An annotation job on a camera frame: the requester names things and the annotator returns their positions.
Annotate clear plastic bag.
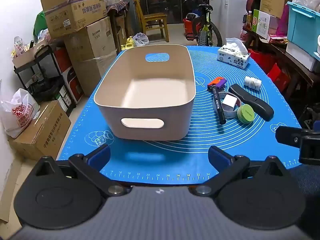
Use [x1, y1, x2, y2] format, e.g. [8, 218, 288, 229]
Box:
[132, 32, 149, 47]

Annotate yellow oil bottle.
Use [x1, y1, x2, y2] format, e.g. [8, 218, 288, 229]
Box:
[245, 10, 253, 30]

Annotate green and white carton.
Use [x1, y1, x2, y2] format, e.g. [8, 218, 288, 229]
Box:
[251, 9, 272, 39]

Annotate red and white appliance box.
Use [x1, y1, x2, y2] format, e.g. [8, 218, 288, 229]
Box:
[54, 47, 84, 104]

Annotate white storage box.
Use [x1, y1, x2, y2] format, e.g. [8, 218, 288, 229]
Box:
[286, 41, 320, 72]

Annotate yellow detergent bottle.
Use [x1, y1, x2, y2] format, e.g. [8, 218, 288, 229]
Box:
[120, 36, 135, 50]

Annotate clear tape roll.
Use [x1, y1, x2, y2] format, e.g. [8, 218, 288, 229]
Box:
[212, 92, 244, 118]

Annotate plain tall cardboard box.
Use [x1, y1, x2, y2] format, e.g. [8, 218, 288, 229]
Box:
[64, 16, 117, 62]

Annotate blue silicone baking mat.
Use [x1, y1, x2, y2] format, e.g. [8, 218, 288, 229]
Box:
[57, 45, 303, 180]

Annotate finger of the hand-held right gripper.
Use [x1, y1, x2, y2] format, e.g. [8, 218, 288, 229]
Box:
[275, 126, 320, 165]

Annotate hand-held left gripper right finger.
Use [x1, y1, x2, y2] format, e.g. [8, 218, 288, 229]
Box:
[189, 145, 288, 197]

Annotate low taped cardboard box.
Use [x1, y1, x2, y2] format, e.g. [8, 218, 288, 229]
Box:
[12, 100, 72, 161]

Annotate turquoise plastic storage bin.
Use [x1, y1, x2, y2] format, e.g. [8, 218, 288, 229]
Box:
[286, 1, 320, 57]

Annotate white chest freezer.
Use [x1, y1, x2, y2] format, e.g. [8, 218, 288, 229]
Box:
[209, 0, 250, 47]

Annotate cardboard tray of snacks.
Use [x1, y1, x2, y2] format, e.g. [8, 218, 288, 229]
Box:
[12, 39, 49, 69]

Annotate green round tin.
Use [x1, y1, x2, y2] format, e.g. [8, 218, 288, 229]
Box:
[237, 104, 255, 125]

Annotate wooden chair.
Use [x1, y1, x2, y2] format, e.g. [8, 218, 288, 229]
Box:
[131, 0, 170, 47]

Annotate orange and purple utility knife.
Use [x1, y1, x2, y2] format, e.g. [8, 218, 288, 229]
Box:
[207, 76, 227, 92]

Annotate white pill bottle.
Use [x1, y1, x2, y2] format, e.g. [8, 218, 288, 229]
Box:
[244, 76, 262, 90]

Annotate dark wooden side table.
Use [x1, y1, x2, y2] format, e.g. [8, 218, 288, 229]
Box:
[242, 27, 320, 100]

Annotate open printed cardboard box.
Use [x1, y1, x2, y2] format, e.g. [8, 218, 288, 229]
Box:
[40, 0, 108, 39]

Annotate green plastic bag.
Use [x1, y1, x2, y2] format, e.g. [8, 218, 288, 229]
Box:
[34, 11, 48, 39]

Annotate beige plastic storage basket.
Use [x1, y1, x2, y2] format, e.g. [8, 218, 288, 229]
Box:
[94, 44, 196, 141]

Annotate white tissue pack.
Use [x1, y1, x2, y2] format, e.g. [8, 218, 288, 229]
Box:
[216, 37, 251, 70]

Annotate black and green bicycle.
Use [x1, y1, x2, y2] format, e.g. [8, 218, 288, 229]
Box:
[172, 0, 223, 47]

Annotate black handheld device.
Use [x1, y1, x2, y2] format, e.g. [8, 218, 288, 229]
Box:
[229, 83, 275, 121]

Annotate black metal rack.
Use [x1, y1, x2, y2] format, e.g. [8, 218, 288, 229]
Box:
[14, 44, 84, 117]

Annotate white charger plug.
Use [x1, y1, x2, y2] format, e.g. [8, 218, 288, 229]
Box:
[222, 94, 238, 112]

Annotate black marker pen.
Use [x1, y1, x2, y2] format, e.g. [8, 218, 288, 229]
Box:
[212, 85, 227, 125]

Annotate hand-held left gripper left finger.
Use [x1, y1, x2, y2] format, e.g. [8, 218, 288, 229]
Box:
[35, 144, 130, 197]

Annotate white printed plastic bag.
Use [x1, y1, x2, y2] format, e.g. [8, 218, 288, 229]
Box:
[0, 88, 40, 138]

